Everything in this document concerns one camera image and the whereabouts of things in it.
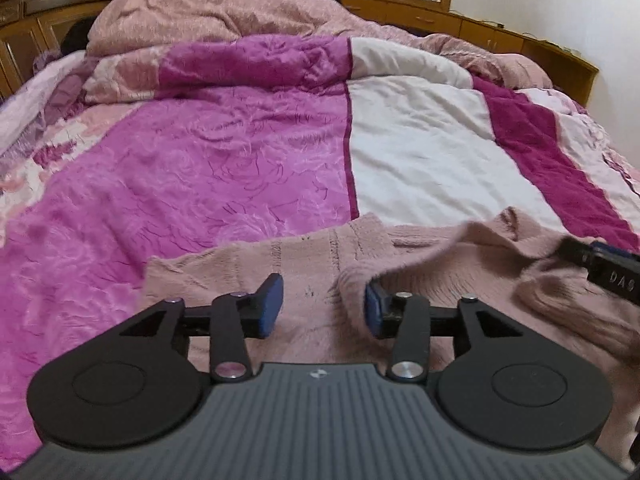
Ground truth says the pink knit sweater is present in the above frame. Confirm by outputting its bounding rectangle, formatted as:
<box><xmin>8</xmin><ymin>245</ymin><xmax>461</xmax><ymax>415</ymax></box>
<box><xmin>141</xmin><ymin>208</ymin><xmax>639</xmax><ymax>464</ymax></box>

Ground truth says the magenta floral bedspread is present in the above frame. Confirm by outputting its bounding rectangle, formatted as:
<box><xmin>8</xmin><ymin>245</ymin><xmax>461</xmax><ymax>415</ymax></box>
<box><xmin>1</xmin><ymin>35</ymin><xmax>639</xmax><ymax>469</ymax></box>

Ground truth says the wooden side cabinet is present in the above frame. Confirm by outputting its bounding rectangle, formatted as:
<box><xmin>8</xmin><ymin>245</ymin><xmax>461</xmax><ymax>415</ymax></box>
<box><xmin>341</xmin><ymin>0</ymin><xmax>599</xmax><ymax>106</ymax></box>

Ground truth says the pink rumpled quilt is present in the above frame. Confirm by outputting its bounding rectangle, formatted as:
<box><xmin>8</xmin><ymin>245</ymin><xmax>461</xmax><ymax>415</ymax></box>
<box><xmin>88</xmin><ymin>0</ymin><xmax>552</xmax><ymax>90</ymax></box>

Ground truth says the wooden headboard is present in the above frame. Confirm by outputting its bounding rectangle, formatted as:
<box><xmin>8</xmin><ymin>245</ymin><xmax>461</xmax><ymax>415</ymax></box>
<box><xmin>1</xmin><ymin>0</ymin><xmax>111</xmax><ymax>100</ymax></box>

